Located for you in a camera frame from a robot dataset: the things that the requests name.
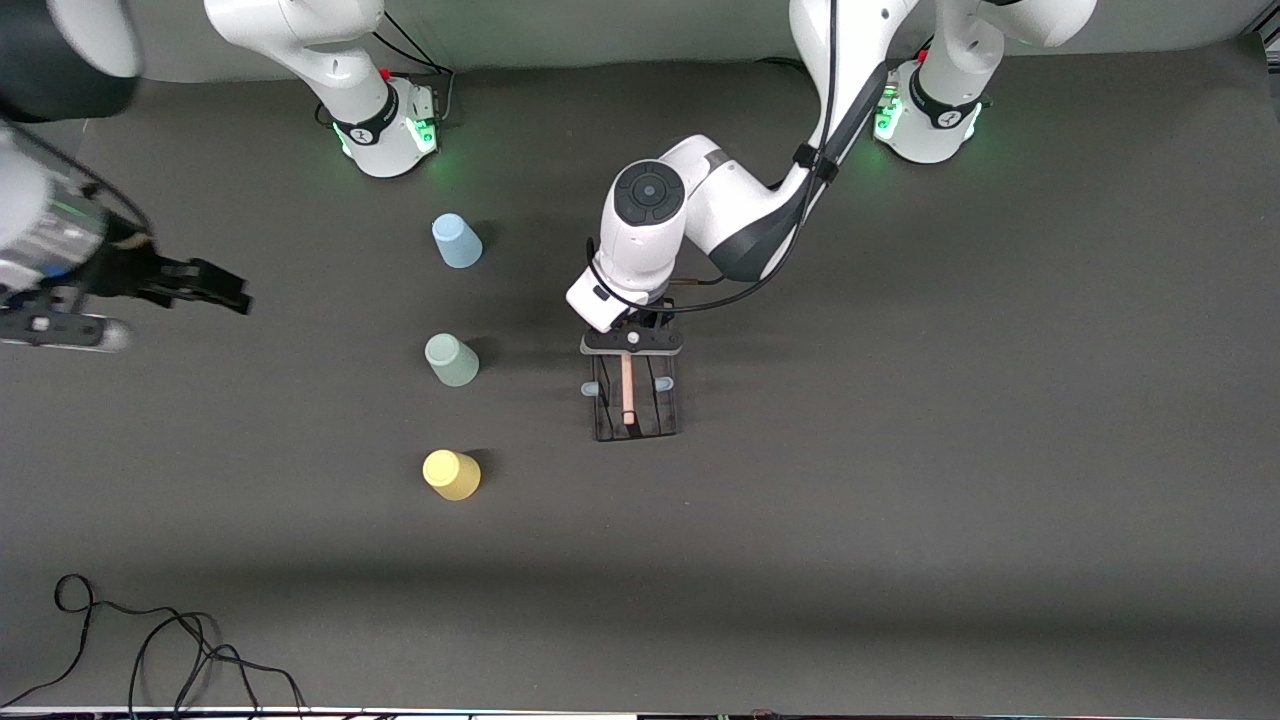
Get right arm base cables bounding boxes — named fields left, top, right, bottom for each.
left=375, top=10, right=457, bottom=127

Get arm wrist cable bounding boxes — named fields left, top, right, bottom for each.
left=585, top=0, right=893, bottom=317
left=0, top=117, right=153, bottom=238

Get light blue plastic cup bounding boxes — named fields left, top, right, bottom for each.
left=432, top=213, right=483, bottom=269

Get right arm wrist cable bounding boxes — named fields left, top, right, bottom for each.
left=0, top=117, right=153, bottom=238

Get yellow plastic cup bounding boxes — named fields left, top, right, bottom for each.
left=422, top=449, right=482, bottom=502

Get left arm wrist cable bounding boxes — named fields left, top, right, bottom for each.
left=585, top=0, right=893, bottom=317

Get dark grey table mat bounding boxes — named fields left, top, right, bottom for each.
left=0, top=35, right=1280, bottom=713

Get loose black cable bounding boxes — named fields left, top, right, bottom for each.
left=0, top=573, right=307, bottom=717

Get pale green plastic cup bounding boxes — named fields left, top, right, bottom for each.
left=425, top=333, right=480, bottom=388

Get black wire cup holder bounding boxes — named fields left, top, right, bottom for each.
left=581, top=352, right=682, bottom=444

